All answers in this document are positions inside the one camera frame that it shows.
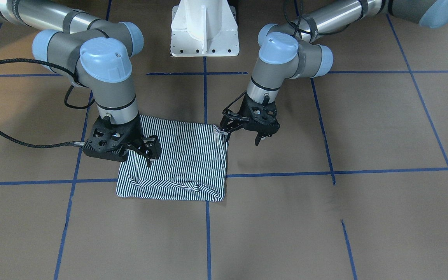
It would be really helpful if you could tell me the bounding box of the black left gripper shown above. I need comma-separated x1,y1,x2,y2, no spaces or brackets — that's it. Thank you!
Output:
220,97,280,146

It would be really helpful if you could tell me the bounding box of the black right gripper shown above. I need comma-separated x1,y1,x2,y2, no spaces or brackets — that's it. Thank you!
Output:
82,115,162,168

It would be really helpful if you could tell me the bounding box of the navy white striped polo shirt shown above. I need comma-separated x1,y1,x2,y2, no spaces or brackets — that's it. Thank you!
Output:
116,115,228,202

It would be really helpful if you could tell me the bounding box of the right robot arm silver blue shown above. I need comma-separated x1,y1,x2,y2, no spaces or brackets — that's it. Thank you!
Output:
0,0,161,166

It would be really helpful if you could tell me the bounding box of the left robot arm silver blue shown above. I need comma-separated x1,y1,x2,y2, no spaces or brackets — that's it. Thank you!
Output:
219,0,448,145

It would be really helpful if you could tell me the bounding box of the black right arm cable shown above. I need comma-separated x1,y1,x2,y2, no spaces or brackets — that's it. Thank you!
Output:
0,58,92,150

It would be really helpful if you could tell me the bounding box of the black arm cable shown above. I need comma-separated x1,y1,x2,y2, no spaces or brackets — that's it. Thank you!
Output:
0,58,92,150
222,0,353,117

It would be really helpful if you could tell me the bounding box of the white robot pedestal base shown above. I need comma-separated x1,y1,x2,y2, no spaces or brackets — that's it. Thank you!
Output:
170,0,240,57

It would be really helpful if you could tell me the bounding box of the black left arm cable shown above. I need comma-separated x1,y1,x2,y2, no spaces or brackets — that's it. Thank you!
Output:
222,0,353,117

